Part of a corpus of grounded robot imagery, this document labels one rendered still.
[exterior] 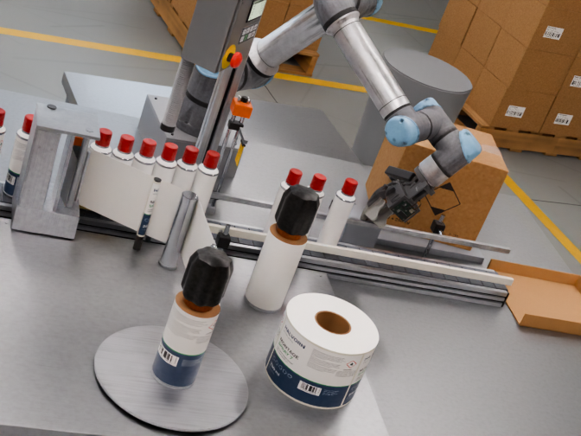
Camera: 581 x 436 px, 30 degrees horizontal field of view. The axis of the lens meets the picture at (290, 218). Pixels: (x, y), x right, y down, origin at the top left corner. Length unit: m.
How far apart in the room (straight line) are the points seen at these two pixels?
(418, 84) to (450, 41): 1.72
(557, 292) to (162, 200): 1.27
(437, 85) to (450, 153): 2.38
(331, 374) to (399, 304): 0.64
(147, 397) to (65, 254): 0.48
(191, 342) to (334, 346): 0.30
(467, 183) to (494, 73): 3.35
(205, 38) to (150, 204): 0.39
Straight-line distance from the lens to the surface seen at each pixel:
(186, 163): 2.57
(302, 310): 2.23
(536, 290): 3.16
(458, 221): 3.10
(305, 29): 2.91
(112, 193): 2.49
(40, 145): 2.36
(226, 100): 2.65
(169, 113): 2.61
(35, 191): 2.42
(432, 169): 2.73
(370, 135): 5.23
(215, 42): 2.46
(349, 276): 2.79
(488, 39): 6.46
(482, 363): 2.71
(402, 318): 2.73
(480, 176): 3.04
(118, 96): 3.34
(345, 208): 2.70
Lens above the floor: 2.19
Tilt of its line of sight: 27 degrees down
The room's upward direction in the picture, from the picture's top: 21 degrees clockwise
